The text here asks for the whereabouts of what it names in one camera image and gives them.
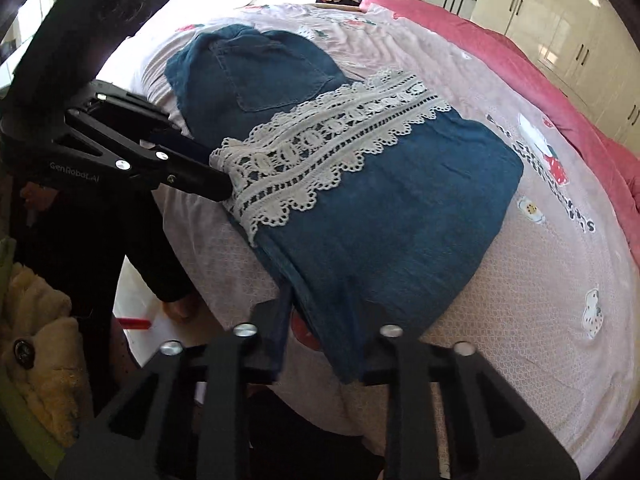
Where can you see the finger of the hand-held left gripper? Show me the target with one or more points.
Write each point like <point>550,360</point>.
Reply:
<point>200,180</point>
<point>135,115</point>

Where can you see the blue denim pants lace trim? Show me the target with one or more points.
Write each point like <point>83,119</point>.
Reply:
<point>400,210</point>

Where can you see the person's dark-clad leg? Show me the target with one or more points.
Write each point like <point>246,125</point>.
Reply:
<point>100,240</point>

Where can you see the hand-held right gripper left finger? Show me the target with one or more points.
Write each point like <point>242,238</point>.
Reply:
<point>280,340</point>

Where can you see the person's left hand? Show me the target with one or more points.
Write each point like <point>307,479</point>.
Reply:
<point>37,195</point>

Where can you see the pink comforter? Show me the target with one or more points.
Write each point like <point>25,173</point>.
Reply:
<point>525,70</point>

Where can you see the pink printed bed sheet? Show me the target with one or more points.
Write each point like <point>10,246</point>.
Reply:
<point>525,310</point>

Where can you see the white wardrobe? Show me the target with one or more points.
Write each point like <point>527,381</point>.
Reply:
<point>565,20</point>

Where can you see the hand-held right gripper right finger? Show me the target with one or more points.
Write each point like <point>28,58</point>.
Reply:
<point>400,360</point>

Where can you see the yellow fleece jacket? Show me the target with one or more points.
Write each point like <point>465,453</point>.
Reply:
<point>45,350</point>

